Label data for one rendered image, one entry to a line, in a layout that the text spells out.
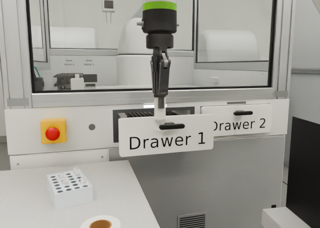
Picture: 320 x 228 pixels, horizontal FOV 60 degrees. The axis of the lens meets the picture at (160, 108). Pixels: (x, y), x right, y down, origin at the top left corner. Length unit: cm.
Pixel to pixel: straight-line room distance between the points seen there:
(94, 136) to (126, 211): 37
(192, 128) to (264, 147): 43
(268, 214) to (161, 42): 48
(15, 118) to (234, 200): 85
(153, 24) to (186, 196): 65
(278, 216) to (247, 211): 58
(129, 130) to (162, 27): 29
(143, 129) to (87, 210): 27
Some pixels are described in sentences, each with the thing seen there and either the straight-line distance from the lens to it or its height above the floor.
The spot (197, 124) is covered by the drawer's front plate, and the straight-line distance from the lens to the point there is 84.
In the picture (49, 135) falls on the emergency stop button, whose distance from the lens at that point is 88.
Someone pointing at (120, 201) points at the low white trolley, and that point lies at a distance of 69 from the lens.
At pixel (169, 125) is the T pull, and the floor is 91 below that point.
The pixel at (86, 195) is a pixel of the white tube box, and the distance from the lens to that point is 69.
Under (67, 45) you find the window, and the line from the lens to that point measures 94.
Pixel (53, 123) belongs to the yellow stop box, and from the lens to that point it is 90.
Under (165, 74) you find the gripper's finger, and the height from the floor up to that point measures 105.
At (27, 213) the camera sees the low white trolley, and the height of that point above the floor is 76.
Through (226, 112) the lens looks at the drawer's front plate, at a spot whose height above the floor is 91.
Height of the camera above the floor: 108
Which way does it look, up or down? 9 degrees down
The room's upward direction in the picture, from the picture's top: straight up
